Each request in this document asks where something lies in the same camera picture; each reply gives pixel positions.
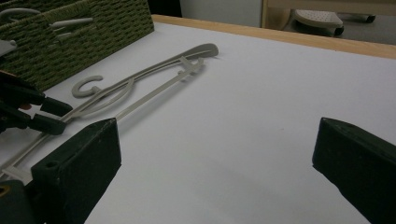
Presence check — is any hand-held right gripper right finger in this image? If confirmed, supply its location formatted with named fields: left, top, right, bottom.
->
left=311, top=117, right=396, bottom=224

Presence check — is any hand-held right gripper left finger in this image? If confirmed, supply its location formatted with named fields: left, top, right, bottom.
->
left=30, top=117, right=122, bottom=224

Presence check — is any grey plastic clothes hanger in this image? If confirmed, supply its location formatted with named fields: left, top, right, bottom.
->
left=55, top=31, right=77, bottom=43
left=0, top=42, right=219, bottom=185
left=0, top=7, right=42, bottom=23
left=49, top=17, right=94, bottom=31

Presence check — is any green woven basket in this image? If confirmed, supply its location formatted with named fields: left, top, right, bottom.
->
left=0, top=0, right=156, bottom=92

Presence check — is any white table mat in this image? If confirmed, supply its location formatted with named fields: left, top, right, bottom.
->
left=0, top=21, right=396, bottom=224

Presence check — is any rolling chair base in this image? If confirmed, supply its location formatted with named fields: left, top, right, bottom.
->
left=293, top=8, right=377, bottom=37

